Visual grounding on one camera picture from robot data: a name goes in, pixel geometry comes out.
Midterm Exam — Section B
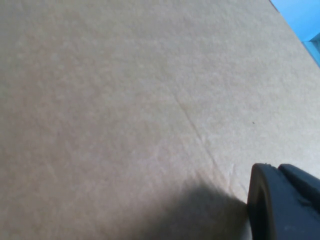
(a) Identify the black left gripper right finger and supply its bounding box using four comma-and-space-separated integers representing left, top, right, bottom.
277, 163, 320, 219

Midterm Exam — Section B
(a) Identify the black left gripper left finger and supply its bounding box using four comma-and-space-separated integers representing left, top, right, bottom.
247, 162, 320, 240

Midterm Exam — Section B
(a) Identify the cardboard drawer with wide window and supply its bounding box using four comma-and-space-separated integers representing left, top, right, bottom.
0, 0, 320, 240

